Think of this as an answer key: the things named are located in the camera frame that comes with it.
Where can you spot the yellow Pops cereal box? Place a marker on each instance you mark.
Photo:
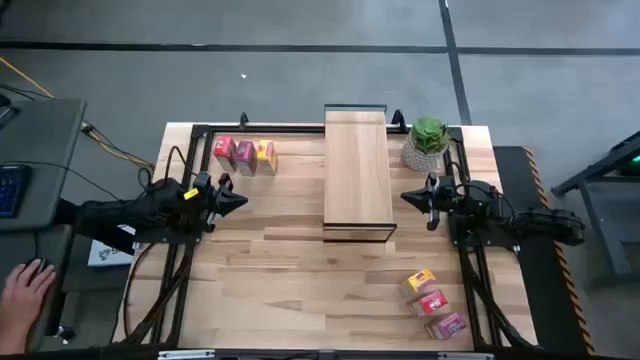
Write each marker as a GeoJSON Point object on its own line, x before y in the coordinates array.
{"type": "Point", "coordinates": [266, 156]}
{"type": "Point", "coordinates": [419, 282]}

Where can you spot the black table clamp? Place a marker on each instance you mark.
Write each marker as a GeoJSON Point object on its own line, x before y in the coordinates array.
{"type": "Point", "coordinates": [243, 121]}
{"type": "Point", "coordinates": [399, 121]}

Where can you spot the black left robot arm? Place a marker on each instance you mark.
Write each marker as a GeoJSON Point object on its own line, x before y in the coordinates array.
{"type": "Point", "coordinates": [125, 215]}

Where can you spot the black computer mouse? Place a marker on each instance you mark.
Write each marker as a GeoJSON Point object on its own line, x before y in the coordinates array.
{"type": "Point", "coordinates": [40, 262]}

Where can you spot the person's forearm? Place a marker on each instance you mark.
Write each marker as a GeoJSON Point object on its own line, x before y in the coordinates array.
{"type": "Point", "coordinates": [10, 340]}

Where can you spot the white cardboard box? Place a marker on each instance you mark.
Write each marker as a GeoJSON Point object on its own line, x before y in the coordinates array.
{"type": "Point", "coordinates": [107, 255]}

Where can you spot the succulent in white patterned pot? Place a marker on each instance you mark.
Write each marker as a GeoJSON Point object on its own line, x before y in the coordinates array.
{"type": "Point", "coordinates": [422, 155]}

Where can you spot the black metal table frame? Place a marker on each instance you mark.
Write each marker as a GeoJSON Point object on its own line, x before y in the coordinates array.
{"type": "Point", "coordinates": [605, 235]}

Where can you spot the purple Raisin Bran cereal box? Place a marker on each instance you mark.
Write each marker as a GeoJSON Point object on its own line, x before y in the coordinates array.
{"type": "Point", "coordinates": [245, 156]}
{"type": "Point", "coordinates": [447, 325]}

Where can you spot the black keyboard with blue light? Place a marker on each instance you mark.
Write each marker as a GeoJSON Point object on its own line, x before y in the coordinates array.
{"type": "Point", "coordinates": [12, 190]}

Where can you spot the red Froot Loops cereal box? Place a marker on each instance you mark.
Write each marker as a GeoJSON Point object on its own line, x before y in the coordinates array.
{"type": "Point", "coordinates": [430, 302]}
{"type": "Point", "coordinates": [225, 150]}

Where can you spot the dark grey desk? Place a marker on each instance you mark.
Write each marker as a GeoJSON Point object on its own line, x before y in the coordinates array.
{"type": "Point", "coordinates": [55, 280]}

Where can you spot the black aluminium table frame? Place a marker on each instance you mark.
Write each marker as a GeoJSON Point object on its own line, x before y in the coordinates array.
{"type": "Point", "coordinates": [275, 129]}

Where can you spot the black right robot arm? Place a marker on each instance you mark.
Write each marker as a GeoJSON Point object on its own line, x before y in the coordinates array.
{"type": "Point", "coordinates": [545, 225]}

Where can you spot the black mat with hazard stripes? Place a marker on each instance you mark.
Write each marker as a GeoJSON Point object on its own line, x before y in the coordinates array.
{"type": "Point", "coordinates": [537, 300]}

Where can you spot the wooden shelf with black frame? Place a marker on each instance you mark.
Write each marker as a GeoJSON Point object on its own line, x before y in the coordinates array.
{"type": "Point", "coordinates": [357, 170]}

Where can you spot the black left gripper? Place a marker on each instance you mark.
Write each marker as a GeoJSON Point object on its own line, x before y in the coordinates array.
{"type": "Point", "coordinates": [212, 200]}

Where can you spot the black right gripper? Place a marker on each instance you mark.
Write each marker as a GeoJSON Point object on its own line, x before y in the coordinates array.
{"type": "Point", "coordinates": [435, 200]}

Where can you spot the person's hand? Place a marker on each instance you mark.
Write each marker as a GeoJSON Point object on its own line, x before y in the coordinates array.
{"type": "Point", "coordinates": [25, 295]}

